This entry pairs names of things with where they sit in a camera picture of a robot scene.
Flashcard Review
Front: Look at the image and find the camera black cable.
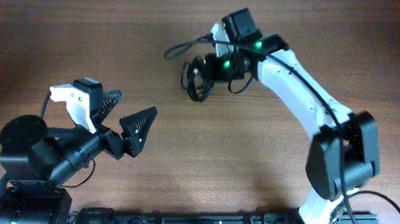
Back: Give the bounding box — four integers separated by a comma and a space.
150, 30, 400, 224
0, 86, 102, 224

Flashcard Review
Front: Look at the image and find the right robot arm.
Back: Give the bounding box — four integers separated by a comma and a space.
182, 8, 379, 224

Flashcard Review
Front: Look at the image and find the right camera black cable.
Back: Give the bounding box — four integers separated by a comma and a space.
150, 30, 400, 224

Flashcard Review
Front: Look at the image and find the black cable bundle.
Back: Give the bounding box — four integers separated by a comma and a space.
178, 54, 217, 104

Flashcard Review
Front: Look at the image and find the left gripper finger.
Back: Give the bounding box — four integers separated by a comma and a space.
119, 106, 158, 158
95, 90, 123, 122

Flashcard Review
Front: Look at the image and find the left camera black cable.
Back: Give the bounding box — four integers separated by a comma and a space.
0, 86, 102, 224

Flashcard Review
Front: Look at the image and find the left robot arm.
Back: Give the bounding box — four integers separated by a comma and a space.
0, 83, 158, 224

